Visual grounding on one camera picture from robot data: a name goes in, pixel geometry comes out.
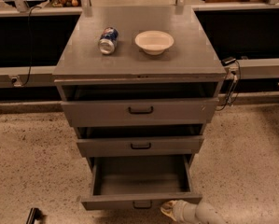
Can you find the grey drawer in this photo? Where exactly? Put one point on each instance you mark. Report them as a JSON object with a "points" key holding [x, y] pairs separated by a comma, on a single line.
{"points": [[134, 108], [141, 140], [141, 182]]}

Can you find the white bowl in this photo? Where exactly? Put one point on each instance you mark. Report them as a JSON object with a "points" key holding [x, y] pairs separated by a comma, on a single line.
{"points": [[154, 42]]}

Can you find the grey middle drawer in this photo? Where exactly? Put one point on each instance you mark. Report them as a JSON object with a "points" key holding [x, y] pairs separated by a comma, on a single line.
{"points": [[141, 140]]}

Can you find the grey top drawer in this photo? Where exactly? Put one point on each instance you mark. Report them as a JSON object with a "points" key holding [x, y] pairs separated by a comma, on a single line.
{"points": [[134, 108]]}

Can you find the grey bottom drawer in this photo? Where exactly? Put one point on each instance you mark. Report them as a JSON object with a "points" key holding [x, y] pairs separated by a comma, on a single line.
{"points": [[141, 182]]}

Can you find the black object on floor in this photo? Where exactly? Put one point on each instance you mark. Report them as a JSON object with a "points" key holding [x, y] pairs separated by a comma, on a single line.
{"points": [[34, 215]]}

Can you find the grey drawer cabinet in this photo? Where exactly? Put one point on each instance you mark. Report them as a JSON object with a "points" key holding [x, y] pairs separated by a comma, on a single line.
{"points": [[189, 66]]}

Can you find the blue soda can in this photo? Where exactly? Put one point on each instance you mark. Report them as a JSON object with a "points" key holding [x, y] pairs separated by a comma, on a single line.
{"points": [[108, 40]]}

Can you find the black power adapter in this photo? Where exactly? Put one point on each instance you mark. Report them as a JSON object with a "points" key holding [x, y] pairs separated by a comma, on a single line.
{"points": [[228, 61]]}

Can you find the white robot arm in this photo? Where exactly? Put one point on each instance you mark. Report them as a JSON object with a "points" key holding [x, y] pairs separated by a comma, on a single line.
{"points": [[184, 212]]}

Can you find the grey metal rail frame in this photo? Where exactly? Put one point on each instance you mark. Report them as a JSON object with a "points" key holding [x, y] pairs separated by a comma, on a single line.
{"points": [[41, 76]]}

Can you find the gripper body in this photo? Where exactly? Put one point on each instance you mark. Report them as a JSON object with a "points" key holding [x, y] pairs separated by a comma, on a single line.
{"points": [[183, 211]]}

